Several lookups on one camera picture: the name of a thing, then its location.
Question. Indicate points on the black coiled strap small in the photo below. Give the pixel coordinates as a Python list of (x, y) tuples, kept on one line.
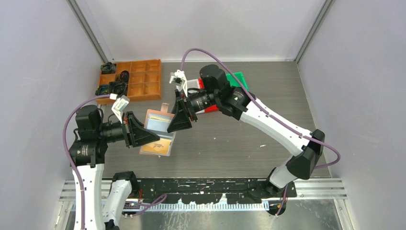
[(124, 76)]

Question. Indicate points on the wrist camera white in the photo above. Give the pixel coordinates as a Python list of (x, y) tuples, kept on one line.
[(178, 79), (120, 103)]

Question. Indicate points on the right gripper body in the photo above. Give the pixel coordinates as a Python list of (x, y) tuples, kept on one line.
[(199, 100)]

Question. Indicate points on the white plastic bin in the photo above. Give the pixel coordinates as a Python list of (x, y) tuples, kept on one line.
[(193, 86)]

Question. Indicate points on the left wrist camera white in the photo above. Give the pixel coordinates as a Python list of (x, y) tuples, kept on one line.
[(120, 103)]

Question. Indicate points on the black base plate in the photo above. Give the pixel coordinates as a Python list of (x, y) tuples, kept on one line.
[(202, 190)]

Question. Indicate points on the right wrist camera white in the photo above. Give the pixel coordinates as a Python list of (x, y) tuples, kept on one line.
[(178, 79)]

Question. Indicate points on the orange compartment tray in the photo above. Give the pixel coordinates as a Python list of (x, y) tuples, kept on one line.
[(144, 81)]

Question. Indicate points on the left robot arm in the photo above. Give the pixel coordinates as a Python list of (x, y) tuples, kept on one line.
[(92, 137)]

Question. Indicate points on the black coiled strap large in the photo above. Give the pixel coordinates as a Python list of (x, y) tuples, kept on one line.
[(117, 87)]

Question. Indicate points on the aluminium rail front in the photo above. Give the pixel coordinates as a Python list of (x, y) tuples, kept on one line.
[(312, 189)]

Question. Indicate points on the pink leather card holder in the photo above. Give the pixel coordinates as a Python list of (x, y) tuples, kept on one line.
[(158, 122)]

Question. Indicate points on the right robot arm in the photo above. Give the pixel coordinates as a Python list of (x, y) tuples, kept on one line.
[(303, 145)]

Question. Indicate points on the red plastic bin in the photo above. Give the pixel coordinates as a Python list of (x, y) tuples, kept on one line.
[(212, 108)]

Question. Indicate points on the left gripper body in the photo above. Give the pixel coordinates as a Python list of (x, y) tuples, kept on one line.
[(115, 130)]

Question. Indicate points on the green plastic bin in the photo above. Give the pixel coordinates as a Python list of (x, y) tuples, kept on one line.
[(240, 77)]

